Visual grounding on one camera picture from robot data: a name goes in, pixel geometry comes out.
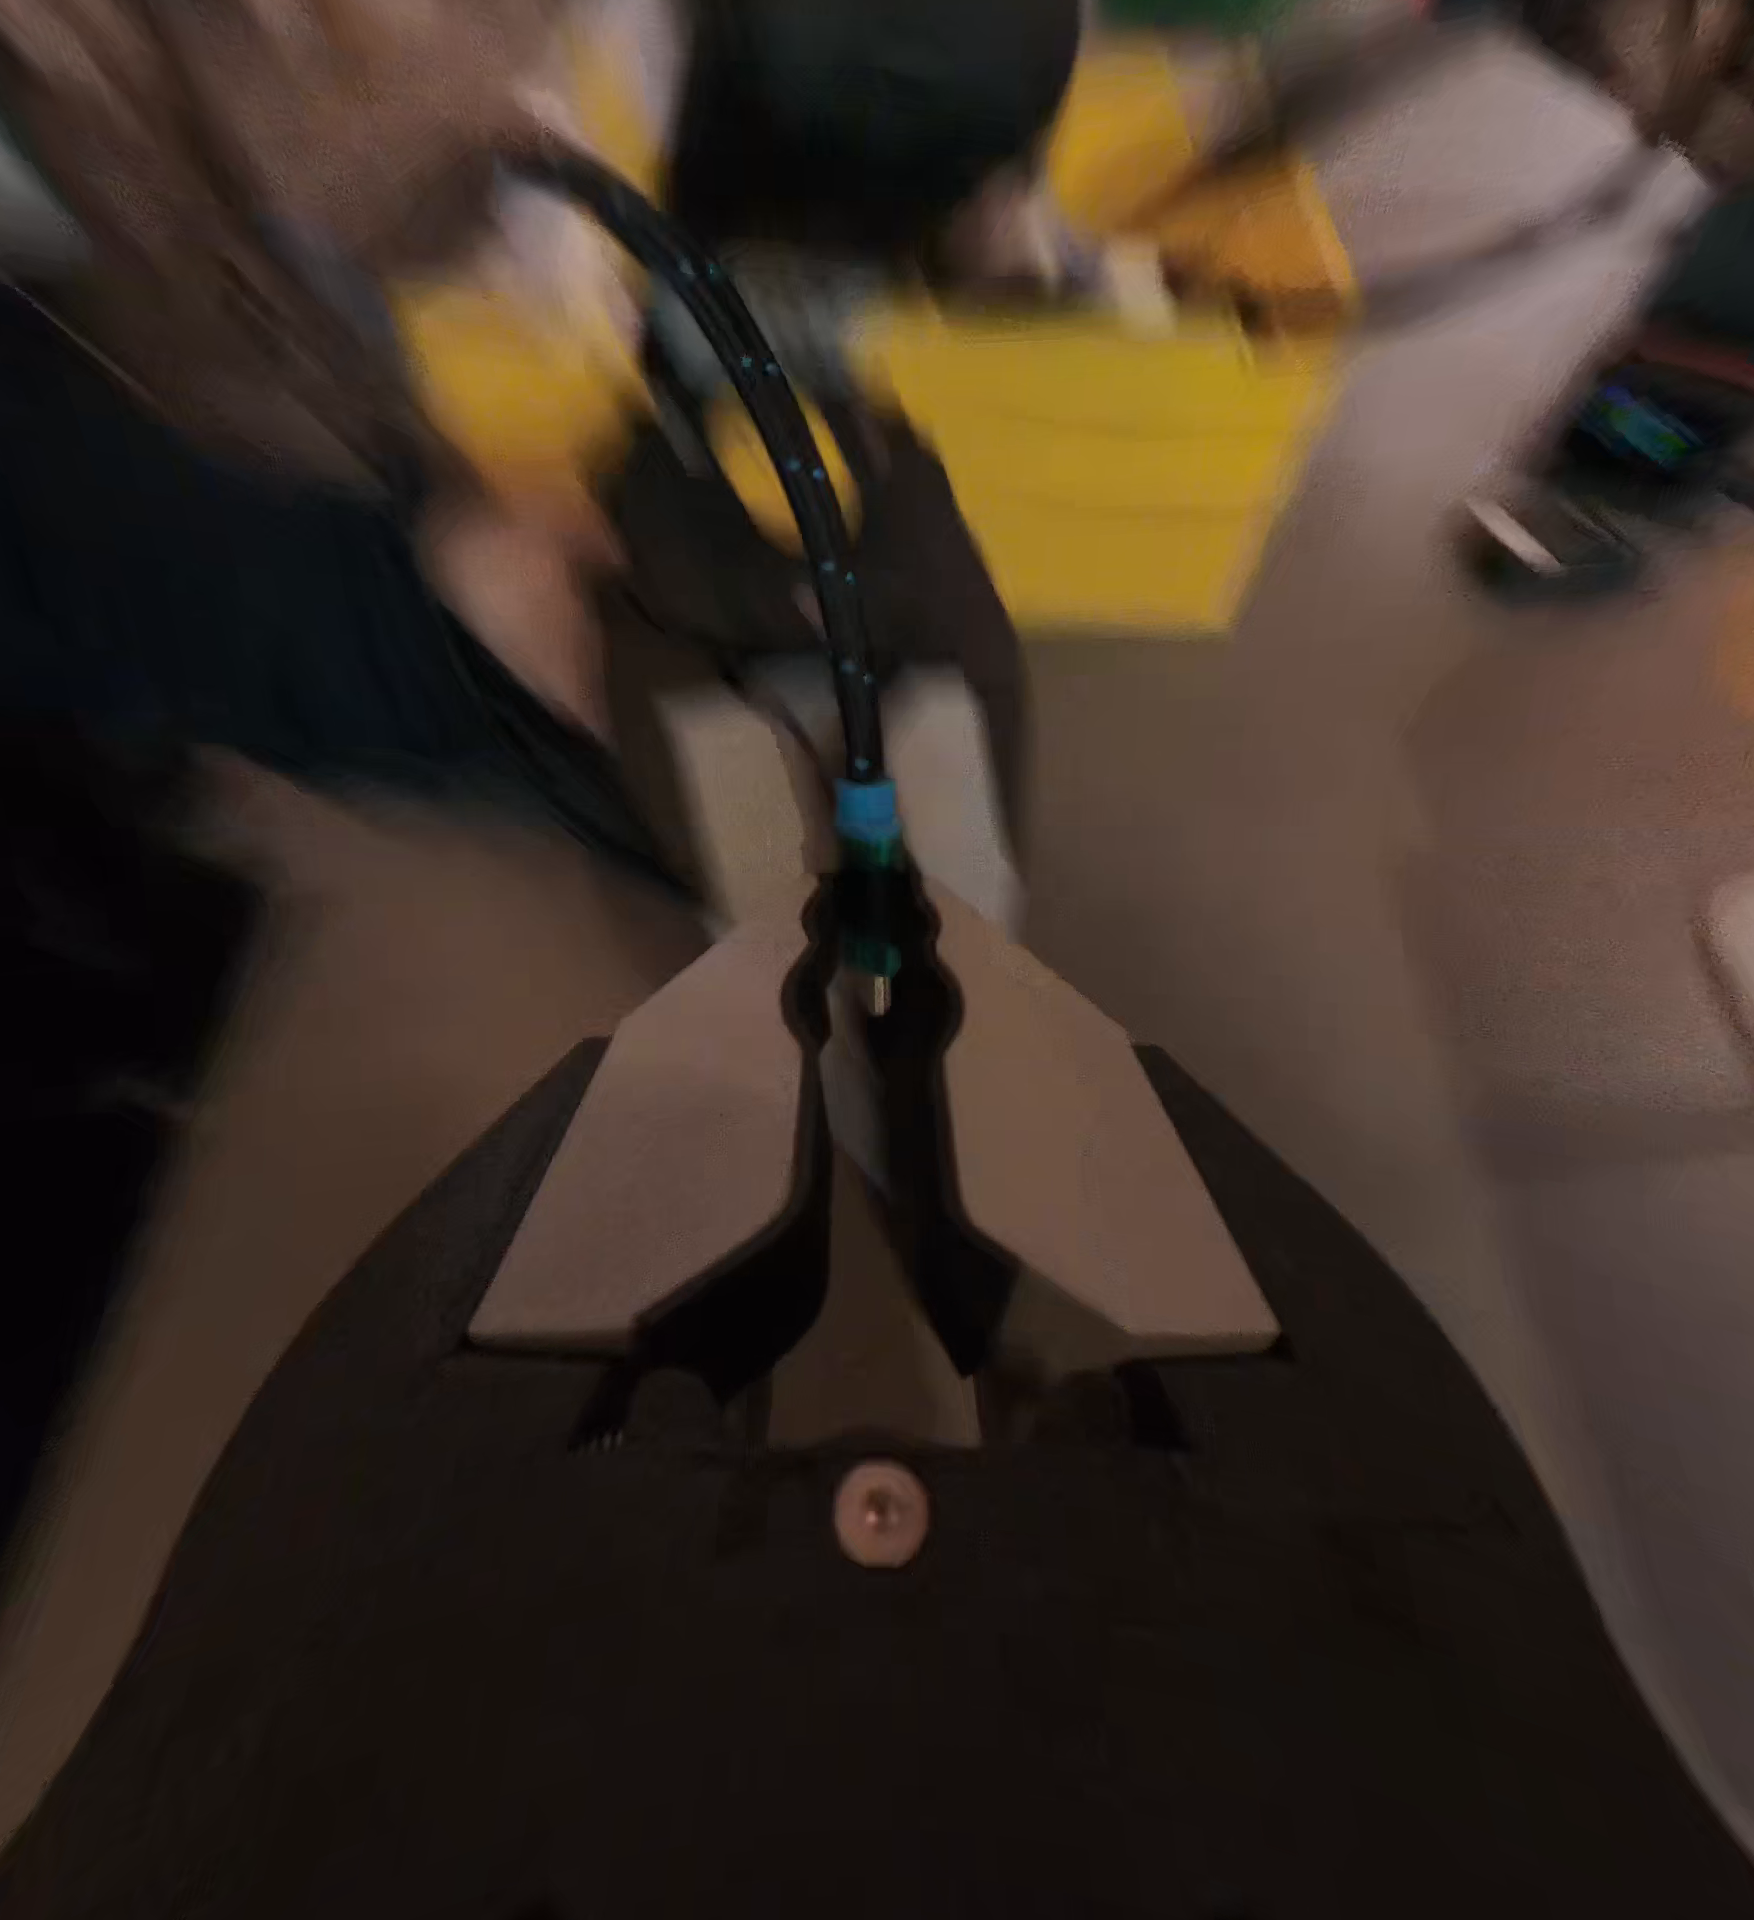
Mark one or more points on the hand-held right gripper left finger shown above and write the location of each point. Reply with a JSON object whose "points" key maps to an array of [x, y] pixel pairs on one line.
{"points": [[651, 1185]]}

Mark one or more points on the yellow plastic bin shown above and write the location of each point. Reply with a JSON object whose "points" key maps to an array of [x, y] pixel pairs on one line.
{"points": [[1117, 481]]}

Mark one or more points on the small black battery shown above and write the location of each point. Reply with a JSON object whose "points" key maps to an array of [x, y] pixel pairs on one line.
{"points": [[1545, 541]]}

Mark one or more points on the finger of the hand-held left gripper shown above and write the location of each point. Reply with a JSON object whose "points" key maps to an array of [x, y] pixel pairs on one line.
{"points": [[960, 796], [750, 810]]}

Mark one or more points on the person's left forearm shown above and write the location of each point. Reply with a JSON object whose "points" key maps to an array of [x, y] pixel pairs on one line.
{"points": [[141, 570]]}

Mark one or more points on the person's left hand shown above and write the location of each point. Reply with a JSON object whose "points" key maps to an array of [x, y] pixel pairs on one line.
{"points": [[517, 615]]}

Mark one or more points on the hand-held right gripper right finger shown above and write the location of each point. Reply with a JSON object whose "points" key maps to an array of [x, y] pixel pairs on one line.
{"points": [[1101, 1185]]}

